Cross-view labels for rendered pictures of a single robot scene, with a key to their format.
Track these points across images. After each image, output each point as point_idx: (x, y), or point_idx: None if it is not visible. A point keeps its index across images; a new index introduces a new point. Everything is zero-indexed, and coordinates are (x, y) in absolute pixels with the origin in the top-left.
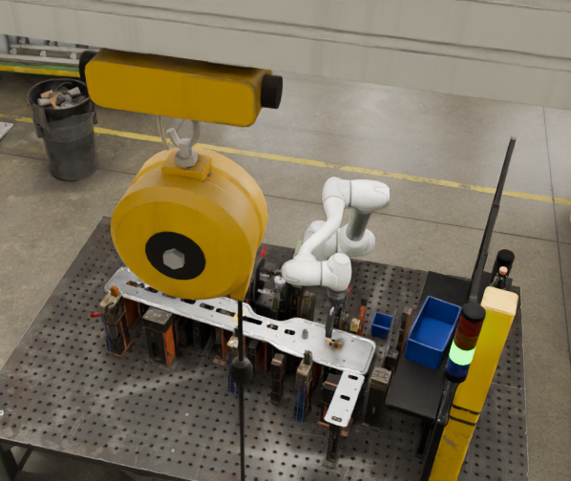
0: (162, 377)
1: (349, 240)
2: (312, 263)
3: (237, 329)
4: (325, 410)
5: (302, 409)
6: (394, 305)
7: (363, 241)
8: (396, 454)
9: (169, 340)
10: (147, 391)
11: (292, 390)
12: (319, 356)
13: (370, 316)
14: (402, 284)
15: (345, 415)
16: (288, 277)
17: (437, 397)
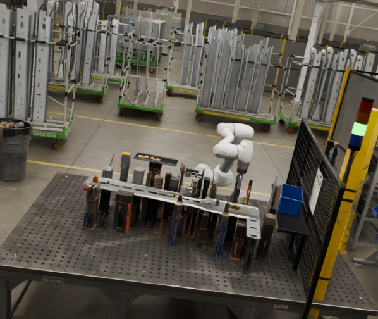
0: (123, 239)
1: (222, 171)
2: (232, 144)
3: (180, 195)
4: (235, 246)
5: (220, 247)
6: None
7: (229, 173)
8: (281, 271)
9: (129, 212)
10: (115, 245)
11: (207, 245)
12: (229, 212)
13: None
14: (248, 204)
15: (257, 234)
16: (219, 150)
17: (305, 226)
